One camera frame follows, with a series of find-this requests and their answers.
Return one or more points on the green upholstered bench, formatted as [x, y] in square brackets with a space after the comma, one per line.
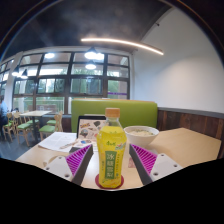
[140, 111]

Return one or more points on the small black phone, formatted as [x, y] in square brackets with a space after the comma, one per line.
[75, 150]

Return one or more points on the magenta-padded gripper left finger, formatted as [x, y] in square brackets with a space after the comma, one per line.
[76, 160]

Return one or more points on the round pendant ceiling lamps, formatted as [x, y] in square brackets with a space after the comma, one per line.
[90, 54]

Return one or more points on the white printed paper sheet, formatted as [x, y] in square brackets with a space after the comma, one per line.
[55, 140]

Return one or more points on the light wooden dining table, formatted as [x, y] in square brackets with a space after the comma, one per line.
[35, 113]

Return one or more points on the small printed card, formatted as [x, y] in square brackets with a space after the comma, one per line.
[132, 162]

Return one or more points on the yellow drink bottle orange cap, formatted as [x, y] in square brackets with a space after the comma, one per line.
[111, 150]

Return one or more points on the dark laptop with stickers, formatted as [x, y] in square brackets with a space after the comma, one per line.
[88, 128]

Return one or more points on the white bowl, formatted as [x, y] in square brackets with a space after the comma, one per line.
[141, 136]

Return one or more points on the person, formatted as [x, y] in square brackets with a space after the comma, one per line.
[3, 111]

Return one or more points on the wooden chairs with green seats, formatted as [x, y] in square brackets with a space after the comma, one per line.
[23, 126]

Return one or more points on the large dark-framed window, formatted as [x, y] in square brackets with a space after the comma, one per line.
[86, 85]

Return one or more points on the long curved ceiling light strip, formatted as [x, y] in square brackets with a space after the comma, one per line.
[123, 41]

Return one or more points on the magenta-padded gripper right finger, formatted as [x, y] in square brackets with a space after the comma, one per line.
[150, 161]

